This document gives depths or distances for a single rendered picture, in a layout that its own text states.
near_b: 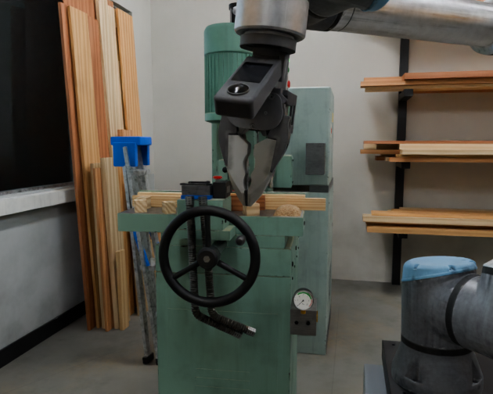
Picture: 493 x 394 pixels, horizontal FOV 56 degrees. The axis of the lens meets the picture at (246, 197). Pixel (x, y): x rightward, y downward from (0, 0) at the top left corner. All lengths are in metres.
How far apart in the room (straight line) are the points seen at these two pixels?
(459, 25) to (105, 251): 2.36
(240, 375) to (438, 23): 1.17
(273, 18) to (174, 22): 3.69
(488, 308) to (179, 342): 0.99
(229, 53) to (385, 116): 2.47
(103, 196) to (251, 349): 1.61
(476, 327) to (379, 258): 3.02
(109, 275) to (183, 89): 1.85
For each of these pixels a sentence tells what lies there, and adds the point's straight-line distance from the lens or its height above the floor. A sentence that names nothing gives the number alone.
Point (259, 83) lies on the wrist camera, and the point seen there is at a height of 1.19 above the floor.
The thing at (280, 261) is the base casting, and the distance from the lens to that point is 1.46.
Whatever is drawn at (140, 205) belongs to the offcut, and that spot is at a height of 0.92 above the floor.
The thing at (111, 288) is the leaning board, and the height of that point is 0.25.
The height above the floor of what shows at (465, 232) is 0.53.
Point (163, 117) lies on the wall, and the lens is 4.18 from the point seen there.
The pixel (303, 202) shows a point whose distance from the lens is 1.58.
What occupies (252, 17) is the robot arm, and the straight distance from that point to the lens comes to 0.59.
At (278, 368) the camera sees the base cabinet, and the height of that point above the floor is 0.41.
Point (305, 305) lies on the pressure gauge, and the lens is 1.43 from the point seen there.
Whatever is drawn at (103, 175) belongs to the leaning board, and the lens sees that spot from 2.87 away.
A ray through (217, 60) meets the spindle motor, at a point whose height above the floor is 1.39.
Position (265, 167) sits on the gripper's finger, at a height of 1.09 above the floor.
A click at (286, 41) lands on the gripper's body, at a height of 1.25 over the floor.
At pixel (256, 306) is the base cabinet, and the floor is 0.61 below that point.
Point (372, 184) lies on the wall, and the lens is 3.87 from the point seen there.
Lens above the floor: 1.12
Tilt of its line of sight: 7 degrees down
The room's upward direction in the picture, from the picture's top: straight up
